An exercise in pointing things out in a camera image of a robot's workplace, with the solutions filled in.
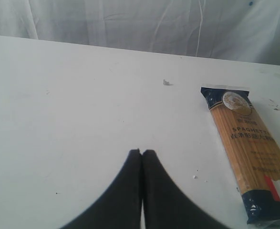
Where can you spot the white backdrop curtain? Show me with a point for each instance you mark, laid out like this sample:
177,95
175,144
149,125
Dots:
240,30

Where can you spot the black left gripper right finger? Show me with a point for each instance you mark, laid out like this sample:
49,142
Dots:
165,205

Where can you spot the spaghetti pasta package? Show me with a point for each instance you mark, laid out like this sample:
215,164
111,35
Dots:
253,153

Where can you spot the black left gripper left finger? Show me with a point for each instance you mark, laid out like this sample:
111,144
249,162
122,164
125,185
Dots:
120,206

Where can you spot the small white paper scrap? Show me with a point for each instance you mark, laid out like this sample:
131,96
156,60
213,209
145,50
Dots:
166,83

